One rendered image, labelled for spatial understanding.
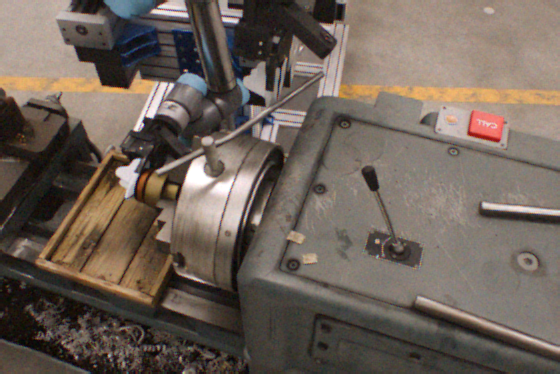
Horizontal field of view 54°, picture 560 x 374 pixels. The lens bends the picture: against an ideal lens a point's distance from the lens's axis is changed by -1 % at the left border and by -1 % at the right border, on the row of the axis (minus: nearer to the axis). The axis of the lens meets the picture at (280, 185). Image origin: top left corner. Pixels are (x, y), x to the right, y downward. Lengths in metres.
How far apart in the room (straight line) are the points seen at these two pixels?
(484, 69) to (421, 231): 2.34
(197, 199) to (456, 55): 2.44
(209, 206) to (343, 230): 0.25
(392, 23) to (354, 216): 2.53
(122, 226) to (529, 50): 2.60
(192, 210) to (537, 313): 0.59
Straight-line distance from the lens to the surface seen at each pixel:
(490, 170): 1.06
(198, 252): 1.04
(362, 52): 3.17
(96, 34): 1.61
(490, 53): 3.34
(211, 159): 0.98
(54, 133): 1.47
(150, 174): 1.19
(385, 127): 1.08
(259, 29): 0.92
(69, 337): 1.65
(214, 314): 1.28
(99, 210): 1.46
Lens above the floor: 2.04
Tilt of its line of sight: 54 degrees down
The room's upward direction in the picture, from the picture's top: straight up
